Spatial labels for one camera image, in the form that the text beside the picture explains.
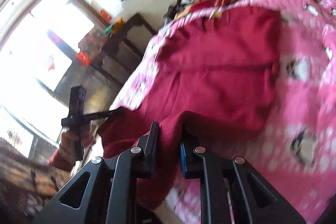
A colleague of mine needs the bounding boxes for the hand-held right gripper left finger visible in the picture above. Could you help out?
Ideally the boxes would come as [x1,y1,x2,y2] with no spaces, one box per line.
[33,122,161,224]

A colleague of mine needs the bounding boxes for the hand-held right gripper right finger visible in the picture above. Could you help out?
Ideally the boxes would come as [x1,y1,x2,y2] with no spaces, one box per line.
[180,132,307,224]

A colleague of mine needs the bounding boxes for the dark wooden table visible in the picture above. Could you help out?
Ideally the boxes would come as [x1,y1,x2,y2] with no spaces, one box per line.
[79,13,158,83]

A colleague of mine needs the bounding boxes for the pink penguin blanket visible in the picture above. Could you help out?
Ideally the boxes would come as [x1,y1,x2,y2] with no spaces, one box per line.
[112,0,336,224]

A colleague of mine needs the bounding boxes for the window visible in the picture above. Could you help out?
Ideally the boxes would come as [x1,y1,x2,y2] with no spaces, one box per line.
[0,0,95,159]

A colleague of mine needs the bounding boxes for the red box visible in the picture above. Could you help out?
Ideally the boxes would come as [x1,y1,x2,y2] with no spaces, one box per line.
[76,52,91,65]

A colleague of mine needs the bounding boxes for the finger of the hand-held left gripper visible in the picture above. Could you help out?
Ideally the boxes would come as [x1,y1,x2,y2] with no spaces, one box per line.
[84,108,125,122]

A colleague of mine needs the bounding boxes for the maroon sweater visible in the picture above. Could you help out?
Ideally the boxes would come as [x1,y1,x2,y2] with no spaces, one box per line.
[97,0,282,210]

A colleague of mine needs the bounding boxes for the person's left forearm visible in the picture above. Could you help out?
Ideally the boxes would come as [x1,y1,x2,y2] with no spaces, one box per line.
[47,149,76,173]

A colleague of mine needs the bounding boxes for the red wall decoration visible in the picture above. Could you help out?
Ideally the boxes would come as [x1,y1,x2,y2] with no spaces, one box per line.
[100,9,112,22]

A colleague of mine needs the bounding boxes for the person's left hand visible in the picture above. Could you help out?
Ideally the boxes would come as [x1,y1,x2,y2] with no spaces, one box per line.
[59,127,96,161]

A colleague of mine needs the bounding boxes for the dark wooden cabinet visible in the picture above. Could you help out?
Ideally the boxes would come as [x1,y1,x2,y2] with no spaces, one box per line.
[0,137,74,224]

